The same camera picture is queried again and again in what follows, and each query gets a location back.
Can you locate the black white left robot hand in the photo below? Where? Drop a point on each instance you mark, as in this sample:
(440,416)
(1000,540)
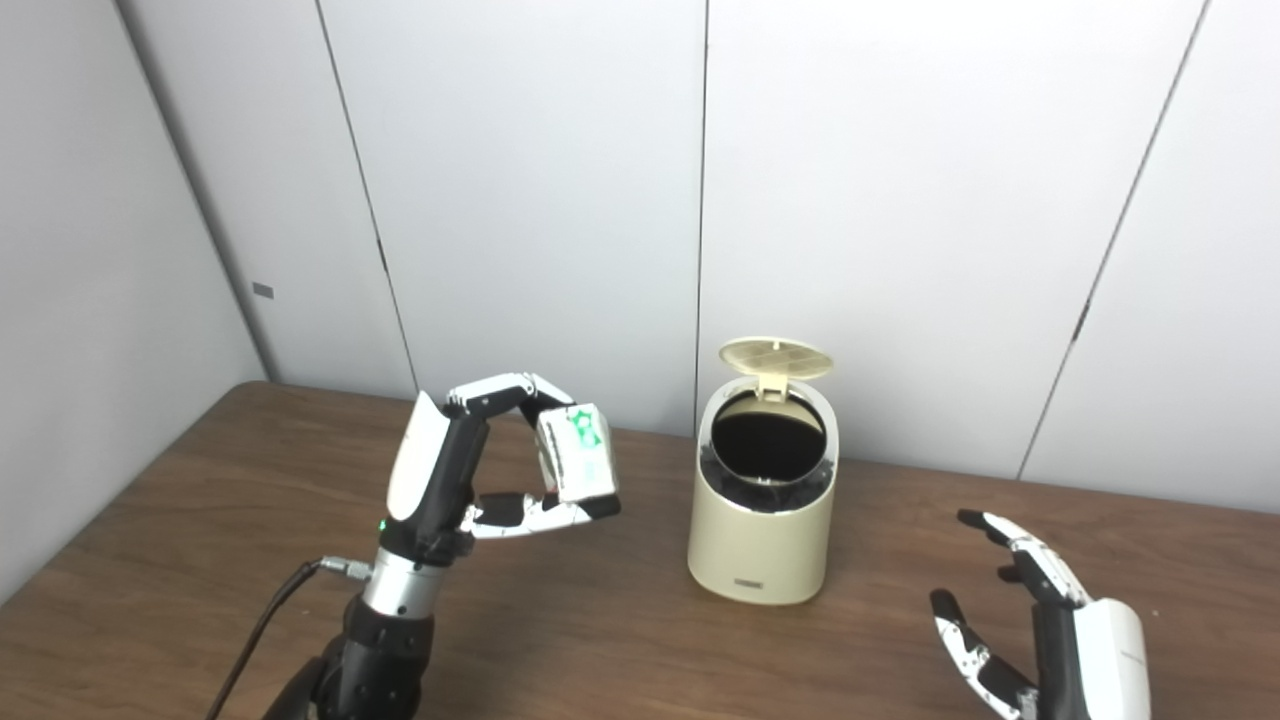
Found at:
(430,470)

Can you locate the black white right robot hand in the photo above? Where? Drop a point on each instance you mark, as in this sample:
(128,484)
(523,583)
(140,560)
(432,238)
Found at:
(1100,660)

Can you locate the green white milk carton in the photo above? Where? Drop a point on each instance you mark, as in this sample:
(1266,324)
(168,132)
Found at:
(582,455)

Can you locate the cream-colored round bin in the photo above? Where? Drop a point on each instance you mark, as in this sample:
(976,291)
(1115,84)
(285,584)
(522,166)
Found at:
(760,545)

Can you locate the cream round bin lid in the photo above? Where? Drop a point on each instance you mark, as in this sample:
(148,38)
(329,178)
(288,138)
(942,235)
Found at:
(775,358)

